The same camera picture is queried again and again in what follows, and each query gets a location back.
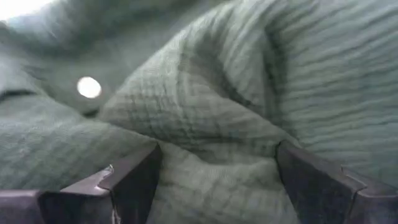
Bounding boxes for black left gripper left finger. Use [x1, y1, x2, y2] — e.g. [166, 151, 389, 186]
[0, 142, 163, 224]

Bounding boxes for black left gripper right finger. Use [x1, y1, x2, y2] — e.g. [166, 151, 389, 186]
[275, 139, 398, 224]

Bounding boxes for dark green crinkle shirt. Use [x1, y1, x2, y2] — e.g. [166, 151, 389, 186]
[0, 0, 398, 224]

